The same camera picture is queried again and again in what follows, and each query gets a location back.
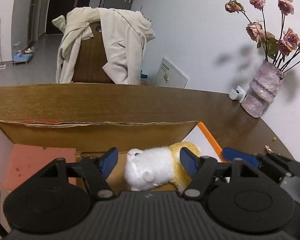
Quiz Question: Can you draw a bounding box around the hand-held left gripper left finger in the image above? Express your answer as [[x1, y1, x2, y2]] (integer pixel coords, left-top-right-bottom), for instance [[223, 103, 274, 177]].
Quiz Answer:
[[37, 147, 119, 201]]

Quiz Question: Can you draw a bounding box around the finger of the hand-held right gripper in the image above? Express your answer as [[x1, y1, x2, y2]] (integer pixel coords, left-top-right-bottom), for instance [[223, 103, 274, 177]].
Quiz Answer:
[[222, 147, 300, 185]]

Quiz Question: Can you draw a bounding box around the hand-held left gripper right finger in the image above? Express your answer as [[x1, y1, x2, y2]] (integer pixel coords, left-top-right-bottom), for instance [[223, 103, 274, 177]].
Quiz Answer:
[[179, 147, 265, 200]]

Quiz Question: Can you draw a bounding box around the red cardboard box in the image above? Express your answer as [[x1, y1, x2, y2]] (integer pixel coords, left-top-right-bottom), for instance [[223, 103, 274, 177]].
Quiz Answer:
[[0, 120, 224, 200]]

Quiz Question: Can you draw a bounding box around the white yellow hamster plush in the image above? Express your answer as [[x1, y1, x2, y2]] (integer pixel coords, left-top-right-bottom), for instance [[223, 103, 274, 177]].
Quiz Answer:
[[124, 142, 203, 193]]

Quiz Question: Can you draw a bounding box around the small white bottle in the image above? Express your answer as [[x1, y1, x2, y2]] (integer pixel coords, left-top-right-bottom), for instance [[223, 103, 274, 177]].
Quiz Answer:
[[228, 85, 247, 103]]

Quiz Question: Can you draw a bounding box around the pink sheet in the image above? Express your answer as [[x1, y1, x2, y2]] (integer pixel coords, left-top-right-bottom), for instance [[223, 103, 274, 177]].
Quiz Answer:
[[4, 144, 77, 192]]

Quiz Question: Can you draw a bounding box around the mottled pink vase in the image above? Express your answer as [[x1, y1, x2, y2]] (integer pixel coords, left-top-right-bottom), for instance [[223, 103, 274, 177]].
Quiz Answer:
[[241, 59, 285, 118]]

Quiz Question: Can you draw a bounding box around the white flat panel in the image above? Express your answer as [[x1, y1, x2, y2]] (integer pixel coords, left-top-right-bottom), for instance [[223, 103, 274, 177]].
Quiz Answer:
[[153, 57, 189, 89]]

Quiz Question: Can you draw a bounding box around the wooden chair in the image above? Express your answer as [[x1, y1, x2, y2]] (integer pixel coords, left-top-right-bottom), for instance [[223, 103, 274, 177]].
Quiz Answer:
[[72, 21, 115, 84]]

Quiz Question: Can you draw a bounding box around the cream white jacket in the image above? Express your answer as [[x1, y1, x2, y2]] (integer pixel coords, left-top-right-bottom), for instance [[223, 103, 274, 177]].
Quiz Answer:
[[52, 7, 156, 85]]

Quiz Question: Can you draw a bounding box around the bunch of dried pink roses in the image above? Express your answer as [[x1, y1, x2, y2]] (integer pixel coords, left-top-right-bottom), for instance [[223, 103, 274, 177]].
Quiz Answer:
[[224, 0, 300, 74]]

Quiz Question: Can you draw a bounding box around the pet feeding stand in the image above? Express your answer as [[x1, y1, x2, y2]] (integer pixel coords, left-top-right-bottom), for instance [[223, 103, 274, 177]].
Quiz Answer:
[[12, 46, 38, 65]]

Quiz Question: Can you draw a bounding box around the white floor mop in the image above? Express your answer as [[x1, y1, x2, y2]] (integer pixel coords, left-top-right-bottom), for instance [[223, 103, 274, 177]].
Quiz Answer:
[[0, 17, 7, 70]]

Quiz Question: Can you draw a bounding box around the dark door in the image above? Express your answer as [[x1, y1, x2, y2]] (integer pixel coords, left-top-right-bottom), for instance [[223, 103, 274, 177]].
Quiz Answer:
[[45, 0, 95, 35]]

